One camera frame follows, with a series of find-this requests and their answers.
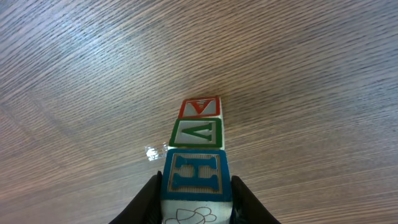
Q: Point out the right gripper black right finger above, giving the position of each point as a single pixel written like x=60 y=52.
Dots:
x=247 y=209

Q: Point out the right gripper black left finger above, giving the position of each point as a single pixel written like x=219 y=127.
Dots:
x=144 y=208

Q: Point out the red U letter block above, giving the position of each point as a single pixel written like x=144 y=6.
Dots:
x=196 y=187

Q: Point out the white block red sketch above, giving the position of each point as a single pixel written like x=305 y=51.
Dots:
x=201 y=133

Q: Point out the white block green side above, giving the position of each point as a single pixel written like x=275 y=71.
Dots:
x=201 y=107

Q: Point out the clear plastic scrap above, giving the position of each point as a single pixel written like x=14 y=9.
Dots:
x=156 y=152

